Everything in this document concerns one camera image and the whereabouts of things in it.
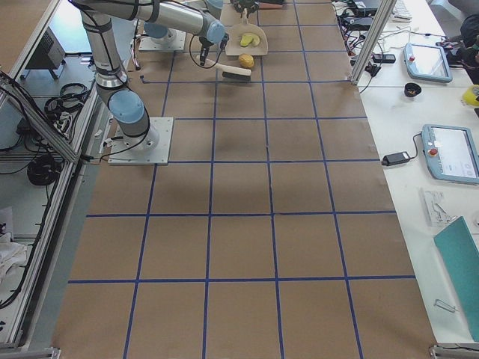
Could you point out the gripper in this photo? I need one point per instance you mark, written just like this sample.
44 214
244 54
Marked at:
204 43
245 4

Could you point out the beige hand brush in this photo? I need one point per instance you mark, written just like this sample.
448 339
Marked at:
228 72

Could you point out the beige dustpan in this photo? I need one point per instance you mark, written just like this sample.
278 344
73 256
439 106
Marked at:
235 32

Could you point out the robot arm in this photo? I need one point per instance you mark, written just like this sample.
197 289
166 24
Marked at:
200 18
156 29

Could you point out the grey control box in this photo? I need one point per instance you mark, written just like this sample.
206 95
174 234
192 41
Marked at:
48 55

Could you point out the far teach pendant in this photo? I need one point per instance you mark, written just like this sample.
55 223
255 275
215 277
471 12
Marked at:
427 63

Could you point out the teach pendant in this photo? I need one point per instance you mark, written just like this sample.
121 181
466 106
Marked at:
427 63
450 153

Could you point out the black power adapter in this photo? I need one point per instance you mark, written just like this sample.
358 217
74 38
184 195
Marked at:
398 158

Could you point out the yellow tape roll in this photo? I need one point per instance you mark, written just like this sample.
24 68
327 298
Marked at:
471 96

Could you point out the near teach pendant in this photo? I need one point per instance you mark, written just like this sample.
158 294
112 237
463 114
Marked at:
450 153

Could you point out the clear plastic bag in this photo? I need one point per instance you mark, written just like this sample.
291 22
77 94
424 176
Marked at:
434 207

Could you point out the teal board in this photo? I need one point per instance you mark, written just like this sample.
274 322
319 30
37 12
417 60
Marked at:
460 256

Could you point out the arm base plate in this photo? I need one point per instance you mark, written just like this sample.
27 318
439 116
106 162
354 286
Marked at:
154 149
168 41

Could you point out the aluminium frame post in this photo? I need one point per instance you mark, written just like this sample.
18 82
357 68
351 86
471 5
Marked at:
379 21

